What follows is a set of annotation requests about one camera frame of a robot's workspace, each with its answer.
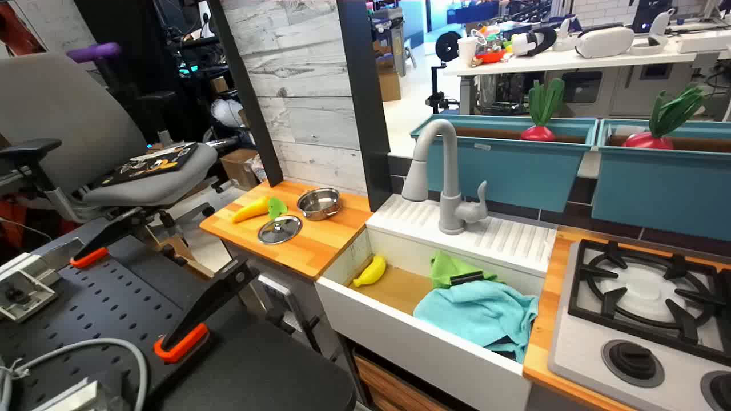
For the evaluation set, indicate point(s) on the silver pot lid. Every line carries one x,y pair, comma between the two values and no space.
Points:
279,228

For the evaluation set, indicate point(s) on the silver pot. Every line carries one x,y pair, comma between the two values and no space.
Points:
318,203

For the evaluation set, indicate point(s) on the yellow toy banana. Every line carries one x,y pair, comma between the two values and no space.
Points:
370,272

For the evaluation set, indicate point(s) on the grey faucet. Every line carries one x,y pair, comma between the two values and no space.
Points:
453,212

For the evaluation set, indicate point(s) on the white sink basin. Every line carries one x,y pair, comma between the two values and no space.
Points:
381,320

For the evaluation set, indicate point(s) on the yellow toy corn green husk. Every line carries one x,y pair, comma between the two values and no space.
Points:
261,206

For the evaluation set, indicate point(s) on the green cloth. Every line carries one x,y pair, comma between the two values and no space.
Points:
445,271

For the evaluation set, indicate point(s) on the teal cloth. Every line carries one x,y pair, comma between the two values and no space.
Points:
485,313

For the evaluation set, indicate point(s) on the left teal planter box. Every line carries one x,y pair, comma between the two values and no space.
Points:
526,174

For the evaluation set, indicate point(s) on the teal planter box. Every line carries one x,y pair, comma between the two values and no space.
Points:
526,174
681,191

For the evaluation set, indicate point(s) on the left toy radish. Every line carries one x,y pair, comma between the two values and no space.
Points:
543,101

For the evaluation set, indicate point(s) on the toy radish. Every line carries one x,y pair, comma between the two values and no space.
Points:
543,101
665,118

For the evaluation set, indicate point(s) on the near black orange clamp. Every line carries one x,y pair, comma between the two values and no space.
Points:
191,332

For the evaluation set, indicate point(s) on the black orange clamp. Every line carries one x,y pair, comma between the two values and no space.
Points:
99,246
191,332

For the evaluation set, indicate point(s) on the far black orange clamp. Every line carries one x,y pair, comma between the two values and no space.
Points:
99,246

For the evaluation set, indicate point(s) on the white background table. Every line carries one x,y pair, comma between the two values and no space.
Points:
681,49

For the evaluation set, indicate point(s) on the toy gas stove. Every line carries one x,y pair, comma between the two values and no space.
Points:
647,329

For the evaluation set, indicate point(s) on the right teal planter box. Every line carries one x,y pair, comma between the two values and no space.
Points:
681,191

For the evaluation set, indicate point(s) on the grey office chair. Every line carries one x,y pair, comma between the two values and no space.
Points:
68,133

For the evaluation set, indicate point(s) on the right toy radish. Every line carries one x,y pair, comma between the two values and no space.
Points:
665,118

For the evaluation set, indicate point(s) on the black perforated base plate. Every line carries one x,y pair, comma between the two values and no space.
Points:
99,323

